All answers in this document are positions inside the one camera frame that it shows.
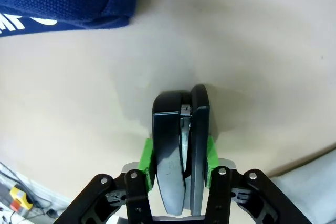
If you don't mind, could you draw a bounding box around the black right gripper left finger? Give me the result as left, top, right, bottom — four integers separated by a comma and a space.
54, 138, 155, 224

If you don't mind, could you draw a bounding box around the CAMPUS pencil case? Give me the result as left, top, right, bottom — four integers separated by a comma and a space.
0, 0, 143, 39

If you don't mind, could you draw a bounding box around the yellow emergency stop box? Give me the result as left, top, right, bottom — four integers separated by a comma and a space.
9, 185, 34, 211

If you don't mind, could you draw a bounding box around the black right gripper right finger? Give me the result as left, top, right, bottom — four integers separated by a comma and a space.
204, 135, 311, 224

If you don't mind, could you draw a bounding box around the yellow device with cables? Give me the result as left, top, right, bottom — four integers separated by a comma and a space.
0, 163, 57, 219

